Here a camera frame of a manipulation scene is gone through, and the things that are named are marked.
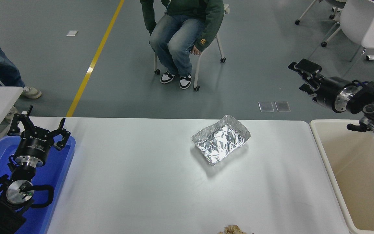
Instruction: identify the crumpled tan paper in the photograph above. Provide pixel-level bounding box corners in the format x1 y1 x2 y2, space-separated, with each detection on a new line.
218 225 254 234

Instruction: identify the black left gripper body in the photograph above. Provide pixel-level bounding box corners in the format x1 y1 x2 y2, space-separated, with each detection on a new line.
14 132 55 162

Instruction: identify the clear floor plate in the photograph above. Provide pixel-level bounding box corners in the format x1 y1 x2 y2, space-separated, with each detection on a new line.
259 102 275 113
275 101 291 112

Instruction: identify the grey chair with castors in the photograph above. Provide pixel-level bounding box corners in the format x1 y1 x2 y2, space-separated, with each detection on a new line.
154 3 230 92

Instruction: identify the blue plastic tray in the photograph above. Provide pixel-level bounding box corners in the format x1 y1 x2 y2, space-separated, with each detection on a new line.
0 135 76 234

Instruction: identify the white shell chair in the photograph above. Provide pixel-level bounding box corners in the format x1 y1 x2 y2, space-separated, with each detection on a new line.
306 0 374 96

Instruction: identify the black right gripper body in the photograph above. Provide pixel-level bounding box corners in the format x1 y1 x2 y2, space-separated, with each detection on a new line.
313 76 356 113

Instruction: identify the large pale plastic bin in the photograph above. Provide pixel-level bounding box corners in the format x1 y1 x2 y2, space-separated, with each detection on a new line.
309 120 374 234

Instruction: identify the silver foil tray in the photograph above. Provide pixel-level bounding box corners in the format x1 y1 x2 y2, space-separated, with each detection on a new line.
192 115 251 165

